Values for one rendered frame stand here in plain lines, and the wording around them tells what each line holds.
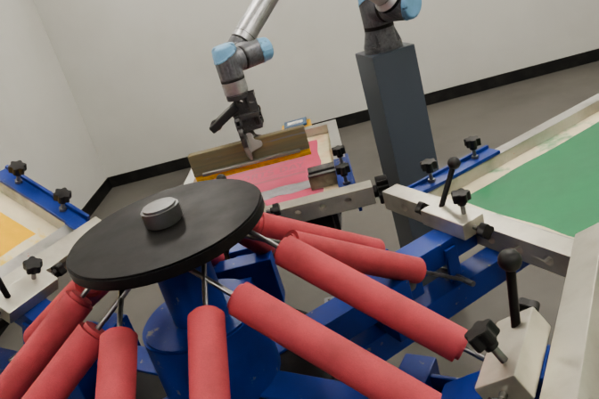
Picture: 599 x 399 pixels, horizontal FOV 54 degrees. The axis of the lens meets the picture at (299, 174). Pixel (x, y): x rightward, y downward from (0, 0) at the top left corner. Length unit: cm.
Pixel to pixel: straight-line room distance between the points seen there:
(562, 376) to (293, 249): 39
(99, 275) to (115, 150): 506
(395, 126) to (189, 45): 339
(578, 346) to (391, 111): 170
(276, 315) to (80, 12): 504
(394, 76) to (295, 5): 312
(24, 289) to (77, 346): 51
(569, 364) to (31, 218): 135
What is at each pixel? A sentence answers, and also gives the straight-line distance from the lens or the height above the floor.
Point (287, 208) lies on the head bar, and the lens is 154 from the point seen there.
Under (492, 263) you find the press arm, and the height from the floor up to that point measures 93.
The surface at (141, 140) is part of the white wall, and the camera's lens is 579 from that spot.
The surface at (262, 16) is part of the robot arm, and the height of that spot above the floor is 148.
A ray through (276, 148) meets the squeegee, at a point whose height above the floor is 110.
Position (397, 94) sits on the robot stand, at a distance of 233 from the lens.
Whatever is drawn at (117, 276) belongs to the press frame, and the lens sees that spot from 82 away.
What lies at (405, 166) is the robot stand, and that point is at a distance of 242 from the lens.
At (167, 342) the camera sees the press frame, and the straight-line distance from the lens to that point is 97.
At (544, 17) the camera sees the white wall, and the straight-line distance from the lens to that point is 582.
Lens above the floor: 165
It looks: 21 degrees down
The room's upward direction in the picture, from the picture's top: 16 degrees counter-clockwise
